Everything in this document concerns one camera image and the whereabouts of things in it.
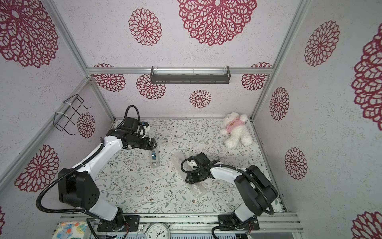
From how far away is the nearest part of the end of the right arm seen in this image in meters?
0.66

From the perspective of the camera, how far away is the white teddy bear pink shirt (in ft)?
3.19

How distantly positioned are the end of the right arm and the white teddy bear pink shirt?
0.31m
